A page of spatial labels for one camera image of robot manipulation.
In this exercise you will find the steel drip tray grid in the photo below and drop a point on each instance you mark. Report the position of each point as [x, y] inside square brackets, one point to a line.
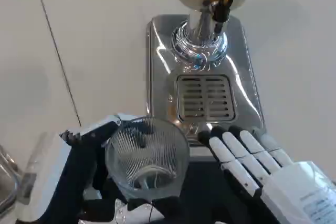
[206, 98]

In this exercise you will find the clear ribbed glass cup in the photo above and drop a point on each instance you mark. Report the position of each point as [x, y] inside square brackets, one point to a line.
[148, 150]

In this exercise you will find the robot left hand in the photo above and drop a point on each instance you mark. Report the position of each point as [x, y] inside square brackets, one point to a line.
[78, 166]

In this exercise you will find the clear plastic container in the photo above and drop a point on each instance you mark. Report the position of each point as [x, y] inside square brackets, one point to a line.
[9, 176]

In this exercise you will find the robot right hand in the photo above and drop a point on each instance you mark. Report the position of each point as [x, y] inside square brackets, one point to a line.
[283, 187]

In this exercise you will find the steel orange juice dispenser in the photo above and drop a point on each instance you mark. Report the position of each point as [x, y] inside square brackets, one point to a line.
[244, 82]

